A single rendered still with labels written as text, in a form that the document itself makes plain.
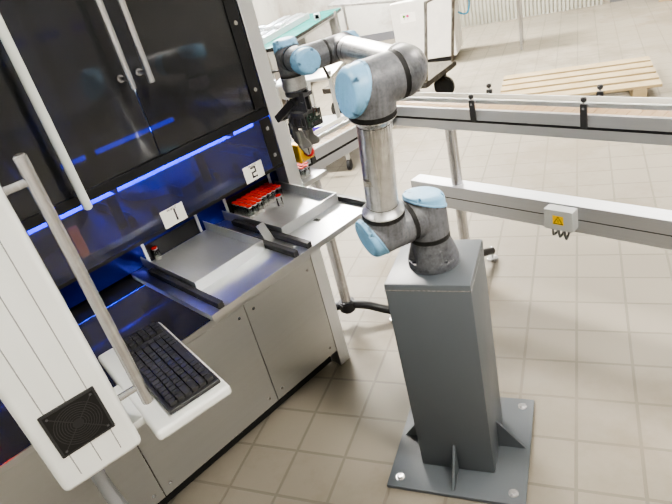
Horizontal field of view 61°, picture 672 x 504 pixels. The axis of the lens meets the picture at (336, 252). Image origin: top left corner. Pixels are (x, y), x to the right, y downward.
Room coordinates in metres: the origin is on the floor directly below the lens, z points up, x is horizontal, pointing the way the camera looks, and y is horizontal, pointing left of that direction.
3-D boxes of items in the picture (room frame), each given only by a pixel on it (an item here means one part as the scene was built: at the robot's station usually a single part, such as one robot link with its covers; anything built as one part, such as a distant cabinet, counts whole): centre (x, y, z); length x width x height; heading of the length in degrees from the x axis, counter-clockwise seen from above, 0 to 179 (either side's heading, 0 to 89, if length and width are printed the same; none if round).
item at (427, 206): (1.44, -0.27, 0.96); 0.13 x 0.12 x 0.14; 110
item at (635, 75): (4.77, -2.36, 0.06); 1.26 x 0.86 x 0.12; 62
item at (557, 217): (1.97, -0.91, 0.50); 0.12 x 0.05 x 0.09; 39
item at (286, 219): (1.88, 0.15, 0.90); 0.34 x 0.26 x 0.04; 39
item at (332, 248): (2.32, 0.01, 0.46); 0.09 x 0.09 x 0.77; 39
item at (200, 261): (1.67, 0.42, 0.90); 0.34 x 0.26 x 0.04; 39
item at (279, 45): (1.78, -0.01, 1.39); 0.09 x 0.08 x 0.11; 20
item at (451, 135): (2.43, -0.63, 0.46); 0.09 x 0.09 x 0.77; 39
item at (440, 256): (1.44, -0.28, 0.84); 0.15 x 0.15 x 0.10
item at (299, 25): (7.87, -0.09, 0.40); 2.23 x 0.84 x 0.81; 153
